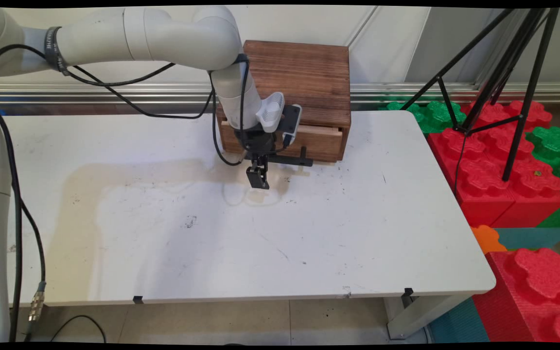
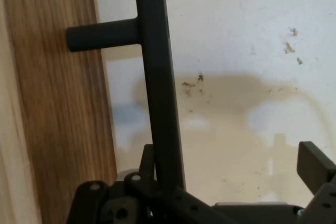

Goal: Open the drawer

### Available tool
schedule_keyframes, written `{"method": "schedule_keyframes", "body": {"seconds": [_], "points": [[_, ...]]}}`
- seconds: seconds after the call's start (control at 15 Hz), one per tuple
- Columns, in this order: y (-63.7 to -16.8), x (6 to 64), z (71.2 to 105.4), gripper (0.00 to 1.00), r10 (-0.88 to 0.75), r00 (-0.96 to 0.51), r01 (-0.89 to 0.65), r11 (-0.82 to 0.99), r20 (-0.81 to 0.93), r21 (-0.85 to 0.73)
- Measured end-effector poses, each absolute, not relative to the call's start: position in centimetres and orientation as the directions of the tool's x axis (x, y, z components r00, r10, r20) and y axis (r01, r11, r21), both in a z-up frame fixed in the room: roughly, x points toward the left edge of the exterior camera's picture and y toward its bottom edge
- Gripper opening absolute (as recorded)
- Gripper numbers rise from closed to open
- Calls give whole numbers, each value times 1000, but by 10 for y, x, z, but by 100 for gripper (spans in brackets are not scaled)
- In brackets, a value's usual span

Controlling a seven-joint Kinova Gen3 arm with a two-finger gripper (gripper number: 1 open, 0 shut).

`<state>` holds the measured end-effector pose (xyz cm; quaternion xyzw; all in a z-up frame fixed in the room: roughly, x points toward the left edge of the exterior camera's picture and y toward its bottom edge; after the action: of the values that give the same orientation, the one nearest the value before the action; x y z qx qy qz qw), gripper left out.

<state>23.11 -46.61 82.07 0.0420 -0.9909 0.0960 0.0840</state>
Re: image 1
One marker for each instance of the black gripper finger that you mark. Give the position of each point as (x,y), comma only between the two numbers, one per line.
(254,177)
(264,177)

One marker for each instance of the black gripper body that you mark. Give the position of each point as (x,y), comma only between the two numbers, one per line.
(258,141)

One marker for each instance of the wooden drawer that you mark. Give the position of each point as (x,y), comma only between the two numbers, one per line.
(319,143)

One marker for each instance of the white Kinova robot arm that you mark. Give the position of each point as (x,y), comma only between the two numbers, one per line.
(163,34)

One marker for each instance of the brown wooden drawer cabinet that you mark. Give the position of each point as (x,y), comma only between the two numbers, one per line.
(309,73)

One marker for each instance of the black table edge clip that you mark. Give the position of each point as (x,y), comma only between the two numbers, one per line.
(138,299)
(408,292)

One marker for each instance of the green foam block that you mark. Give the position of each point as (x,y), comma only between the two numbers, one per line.
(552,141)
(438,116)

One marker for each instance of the white table leg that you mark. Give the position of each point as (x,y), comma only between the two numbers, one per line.
(416,316)

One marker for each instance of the red foam block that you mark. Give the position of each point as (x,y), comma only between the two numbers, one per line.
(484,170)
(537,291)

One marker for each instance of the orange foam block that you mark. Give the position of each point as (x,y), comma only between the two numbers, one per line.
(486,239)

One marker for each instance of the teal foam block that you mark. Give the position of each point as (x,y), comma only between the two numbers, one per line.
(457,323)
(533,238)

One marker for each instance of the black tripod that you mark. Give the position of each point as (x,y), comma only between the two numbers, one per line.
(509,63)

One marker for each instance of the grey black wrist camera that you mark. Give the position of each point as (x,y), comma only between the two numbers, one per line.
(290,121)

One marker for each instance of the aluminium wall rail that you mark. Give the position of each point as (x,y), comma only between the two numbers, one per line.
(382,92)

